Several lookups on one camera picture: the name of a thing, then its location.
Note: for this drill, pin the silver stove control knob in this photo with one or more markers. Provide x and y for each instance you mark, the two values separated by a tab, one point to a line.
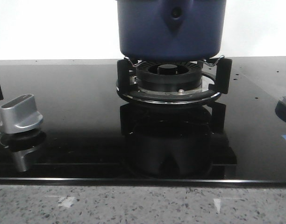
20	115

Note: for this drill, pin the black pot support grate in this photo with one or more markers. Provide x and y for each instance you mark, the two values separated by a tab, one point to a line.
214	82

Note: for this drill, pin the black gas burner head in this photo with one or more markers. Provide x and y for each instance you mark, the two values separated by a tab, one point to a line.
169	77

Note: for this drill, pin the black glass cooktop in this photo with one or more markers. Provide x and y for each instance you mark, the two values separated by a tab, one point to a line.
90	136

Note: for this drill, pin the blue cooking pot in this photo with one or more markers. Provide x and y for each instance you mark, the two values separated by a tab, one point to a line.
170	30

